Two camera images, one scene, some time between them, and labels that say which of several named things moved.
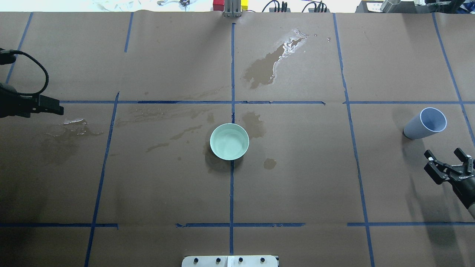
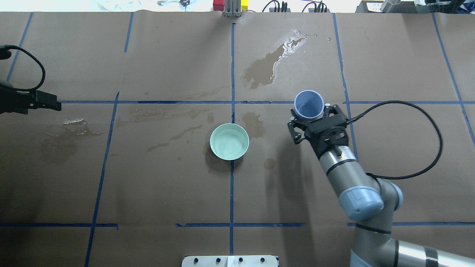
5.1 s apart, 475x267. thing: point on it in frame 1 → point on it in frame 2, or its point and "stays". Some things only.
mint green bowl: x=229 y=142 stays
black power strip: x=279 y=10 stays
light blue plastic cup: x=430 y=121 → x=309 y=104
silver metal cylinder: x=387 y=4 stays
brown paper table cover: x=126 y=176 stays
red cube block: x=218 y=5 stays
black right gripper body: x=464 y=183 → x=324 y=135
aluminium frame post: x=232 y=8 stays
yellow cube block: x=244 y=4 stays
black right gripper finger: x=464 y=158 → x=334 y=109
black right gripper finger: x=432 y=169 → x=295 y=122
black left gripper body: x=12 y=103 stays
